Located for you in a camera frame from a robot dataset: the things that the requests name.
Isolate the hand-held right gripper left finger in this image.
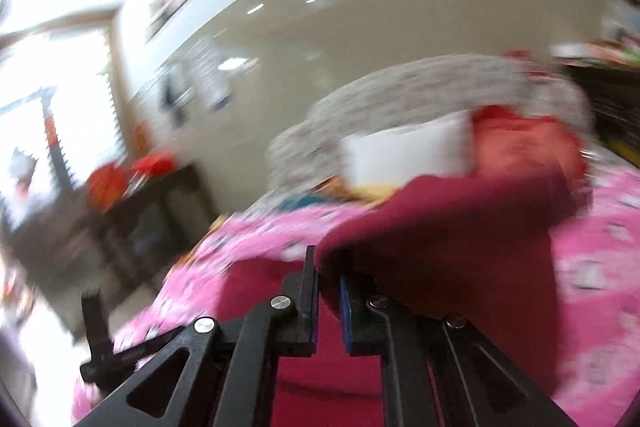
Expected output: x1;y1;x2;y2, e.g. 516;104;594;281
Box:
75;246;321;427

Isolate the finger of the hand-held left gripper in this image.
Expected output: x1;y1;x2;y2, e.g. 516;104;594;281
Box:
80;289;187;384

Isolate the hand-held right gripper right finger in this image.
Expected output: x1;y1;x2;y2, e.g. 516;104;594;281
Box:
339;276;577;427

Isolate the dark red garment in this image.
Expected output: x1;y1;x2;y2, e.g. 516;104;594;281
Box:
220;174;593;427

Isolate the dark wooden cabinet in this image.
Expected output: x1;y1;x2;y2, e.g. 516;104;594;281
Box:
10;163;217;304

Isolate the yellow and teal cloth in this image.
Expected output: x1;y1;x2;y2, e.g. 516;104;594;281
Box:
280;176;403;208

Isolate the orange-red bag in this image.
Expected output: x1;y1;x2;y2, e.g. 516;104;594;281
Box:
86;161;135;214

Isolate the white pillow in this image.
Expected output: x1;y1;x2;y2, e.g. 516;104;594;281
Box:
342;111;476;188

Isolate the red bag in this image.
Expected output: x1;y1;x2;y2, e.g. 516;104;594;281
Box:
130;151;177;178

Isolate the bright window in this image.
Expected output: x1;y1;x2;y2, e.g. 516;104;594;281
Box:
0;24;127;230

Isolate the orange-red cloth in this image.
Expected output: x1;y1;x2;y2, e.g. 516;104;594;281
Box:
472;104;588;188

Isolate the pink printed blanket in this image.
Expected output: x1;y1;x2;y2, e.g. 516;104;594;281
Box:
70;164;640;427

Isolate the dark shelf unit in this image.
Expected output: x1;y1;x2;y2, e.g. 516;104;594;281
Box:
564;57;640;170

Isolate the colourful clutter on shelf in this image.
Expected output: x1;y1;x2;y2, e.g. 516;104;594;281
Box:
550;0;640;70

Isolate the dark wall picture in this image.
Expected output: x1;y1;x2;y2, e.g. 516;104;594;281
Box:
159;63;194;128

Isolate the wall poster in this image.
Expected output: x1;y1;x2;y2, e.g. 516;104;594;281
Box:
144;0;202;42

